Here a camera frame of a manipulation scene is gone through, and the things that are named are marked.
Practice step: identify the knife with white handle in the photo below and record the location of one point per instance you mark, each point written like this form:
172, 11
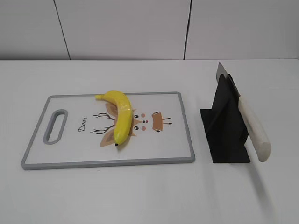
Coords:
254, 127

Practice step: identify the yellow plastic banana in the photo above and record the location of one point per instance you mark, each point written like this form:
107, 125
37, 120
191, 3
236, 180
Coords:
124, 114

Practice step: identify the white grey-rimmed cutting board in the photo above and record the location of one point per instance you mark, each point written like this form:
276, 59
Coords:
76, 131

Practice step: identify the black knife stand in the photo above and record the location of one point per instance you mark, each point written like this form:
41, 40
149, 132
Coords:
225, 130

